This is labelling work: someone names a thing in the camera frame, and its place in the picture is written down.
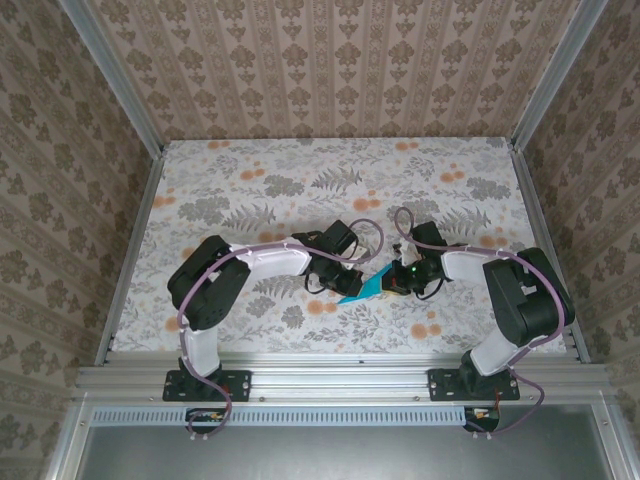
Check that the aluminium frame bar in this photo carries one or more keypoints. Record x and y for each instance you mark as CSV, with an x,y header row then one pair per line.
x,y
67,445
617,445

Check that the aluminium cross beam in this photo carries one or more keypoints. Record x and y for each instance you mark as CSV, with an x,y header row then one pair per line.
x,y
340,380

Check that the small circuit board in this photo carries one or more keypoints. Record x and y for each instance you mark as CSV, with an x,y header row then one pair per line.
x,y
482,417
202,417

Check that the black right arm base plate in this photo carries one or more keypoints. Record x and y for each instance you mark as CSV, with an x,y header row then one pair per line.
x,y
442,385

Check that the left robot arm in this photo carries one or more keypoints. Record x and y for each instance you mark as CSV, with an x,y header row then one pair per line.
x,y
215,295

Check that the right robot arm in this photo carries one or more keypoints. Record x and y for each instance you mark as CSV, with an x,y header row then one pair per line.
x,y
530,300

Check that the aluminium side rail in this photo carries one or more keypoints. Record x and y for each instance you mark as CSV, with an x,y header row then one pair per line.
x,y
132,250
533,200

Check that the grey metal panel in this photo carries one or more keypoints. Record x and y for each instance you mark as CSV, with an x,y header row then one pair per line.
x,y
325,455

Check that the blue paper sheet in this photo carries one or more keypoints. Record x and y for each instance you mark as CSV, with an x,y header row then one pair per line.
x,y
370,290

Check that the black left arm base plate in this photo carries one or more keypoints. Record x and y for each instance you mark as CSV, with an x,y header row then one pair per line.
x,y
235,385

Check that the aluminium corner post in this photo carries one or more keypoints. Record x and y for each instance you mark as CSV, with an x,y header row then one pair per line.
x,y
121,80
554,75

